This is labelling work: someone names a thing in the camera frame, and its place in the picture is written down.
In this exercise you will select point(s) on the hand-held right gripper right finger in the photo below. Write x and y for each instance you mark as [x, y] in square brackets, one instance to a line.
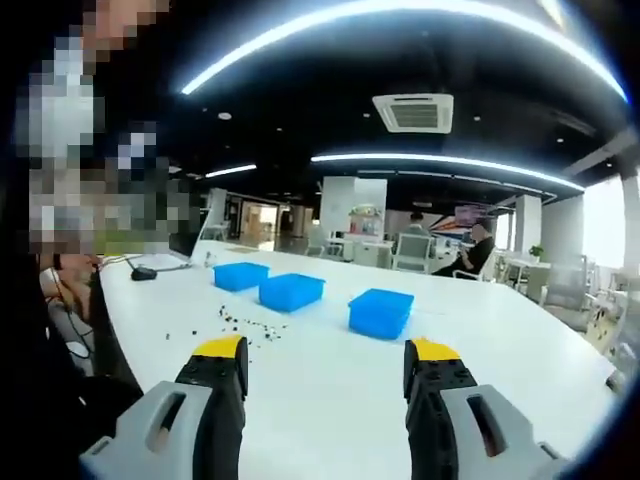
[435, 380]

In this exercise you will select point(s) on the white mesh office chair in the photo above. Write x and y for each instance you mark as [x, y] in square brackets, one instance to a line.
[415, 247]

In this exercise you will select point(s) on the short ceiling light strip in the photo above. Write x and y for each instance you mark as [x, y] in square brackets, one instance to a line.
[230, 171]

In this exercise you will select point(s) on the white office desk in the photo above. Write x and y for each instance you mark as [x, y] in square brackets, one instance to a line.
[360, 247]

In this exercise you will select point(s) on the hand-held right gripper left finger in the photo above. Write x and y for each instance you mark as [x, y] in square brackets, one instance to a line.
[215, 380]

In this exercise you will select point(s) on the white ceiling air vent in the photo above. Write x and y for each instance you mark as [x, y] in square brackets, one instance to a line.
[412, 114]

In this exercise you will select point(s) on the colourful display shelf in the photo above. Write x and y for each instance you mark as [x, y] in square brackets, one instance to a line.
[365, 220]

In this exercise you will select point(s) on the purple wall screen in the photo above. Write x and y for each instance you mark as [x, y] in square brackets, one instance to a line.
[472, 212]

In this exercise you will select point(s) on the potted green plant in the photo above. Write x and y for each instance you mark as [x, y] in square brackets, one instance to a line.
[536, 251]

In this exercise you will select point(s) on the blue plastic bin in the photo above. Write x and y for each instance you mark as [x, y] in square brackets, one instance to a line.
[240, 277]
[380, 315]
[292, 295]

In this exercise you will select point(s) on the black computer mouse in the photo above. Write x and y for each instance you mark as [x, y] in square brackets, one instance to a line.
[143, 274]

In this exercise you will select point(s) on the person's dark clothing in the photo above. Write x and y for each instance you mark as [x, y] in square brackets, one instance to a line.
[60, 410]

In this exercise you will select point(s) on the long curved ceiling light strip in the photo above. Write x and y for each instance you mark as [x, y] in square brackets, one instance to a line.
[190, 87]

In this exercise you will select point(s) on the grey mesh office chair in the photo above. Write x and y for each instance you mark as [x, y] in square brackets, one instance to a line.
[565, 290]

